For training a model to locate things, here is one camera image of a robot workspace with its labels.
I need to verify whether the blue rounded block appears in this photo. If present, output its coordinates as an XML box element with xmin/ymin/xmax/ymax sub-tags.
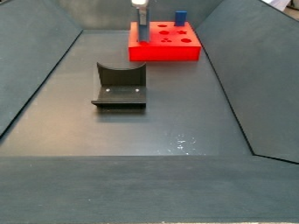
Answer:
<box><xmin>174</xmin><ymin>10</ymin><xmax>186</xmax><ymax>26</ymax></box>

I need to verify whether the grey-blue arch block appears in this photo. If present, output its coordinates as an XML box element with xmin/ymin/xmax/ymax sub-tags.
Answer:
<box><xmin>137</xmin><ymin>7</ymin><xmax>149</xmax><ymax>42</ymax></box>

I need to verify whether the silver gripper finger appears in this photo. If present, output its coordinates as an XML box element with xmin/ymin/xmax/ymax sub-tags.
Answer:
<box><xmin>130</xmin><ymin>0</ymin><xmax>148</xmax><ymax>7</ymax></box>

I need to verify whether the red shape-sorting board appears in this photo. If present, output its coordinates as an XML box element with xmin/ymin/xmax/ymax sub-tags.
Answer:
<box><xmin>128</xmin><ymin>21</ymin><xmax>201</xmax><ymax>61</ymax></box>

